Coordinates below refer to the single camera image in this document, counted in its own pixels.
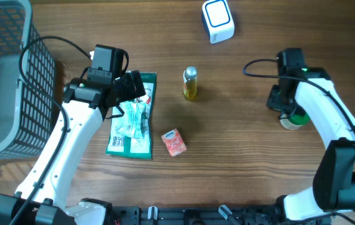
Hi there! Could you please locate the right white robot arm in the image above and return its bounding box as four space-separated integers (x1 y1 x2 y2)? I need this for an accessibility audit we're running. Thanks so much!
267 48 355 222

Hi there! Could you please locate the green lid jar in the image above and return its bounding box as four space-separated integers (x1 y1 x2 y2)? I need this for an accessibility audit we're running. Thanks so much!
279 114 311 130

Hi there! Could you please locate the red tissue pack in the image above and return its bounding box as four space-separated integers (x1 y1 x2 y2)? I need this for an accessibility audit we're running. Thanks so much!
161 129 187 157

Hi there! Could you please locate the white barcode scanner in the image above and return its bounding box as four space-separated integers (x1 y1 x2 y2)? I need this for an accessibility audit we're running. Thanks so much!
201 0 235 44

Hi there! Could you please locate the green glove package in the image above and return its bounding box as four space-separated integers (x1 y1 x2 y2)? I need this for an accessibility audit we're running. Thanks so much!
106 72 157 159

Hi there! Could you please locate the pale green wipes pack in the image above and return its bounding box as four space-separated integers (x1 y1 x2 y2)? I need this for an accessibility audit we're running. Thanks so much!
117 102 146 139

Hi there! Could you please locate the yellow oil bottle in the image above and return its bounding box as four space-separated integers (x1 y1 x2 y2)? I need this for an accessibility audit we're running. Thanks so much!
182 66 198 101

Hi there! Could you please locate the grey plastic mesh basket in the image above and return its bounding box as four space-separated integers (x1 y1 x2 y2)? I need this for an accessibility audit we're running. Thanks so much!
0 1 56 159

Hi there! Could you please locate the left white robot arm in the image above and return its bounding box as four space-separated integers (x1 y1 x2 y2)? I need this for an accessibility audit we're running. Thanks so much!
0 44 146 224

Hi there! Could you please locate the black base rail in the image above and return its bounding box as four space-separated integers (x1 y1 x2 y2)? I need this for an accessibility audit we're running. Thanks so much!
112 204 281 225

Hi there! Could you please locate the right black camera cable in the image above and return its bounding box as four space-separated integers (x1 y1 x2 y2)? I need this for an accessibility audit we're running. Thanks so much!
242 58 355 225

